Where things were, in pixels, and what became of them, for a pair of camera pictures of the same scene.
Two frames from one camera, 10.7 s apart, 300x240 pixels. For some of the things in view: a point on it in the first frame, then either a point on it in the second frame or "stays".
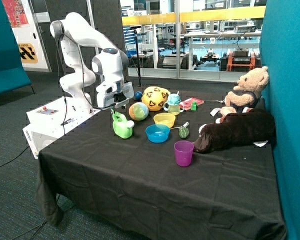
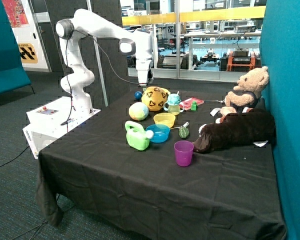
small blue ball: [138, 95] stays
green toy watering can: [122, 127] to [137, 137]
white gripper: [118, 93] to [142, 66]
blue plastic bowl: [157, 133] stays
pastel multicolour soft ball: [138, 111] stays
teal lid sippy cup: [172, 104] stays
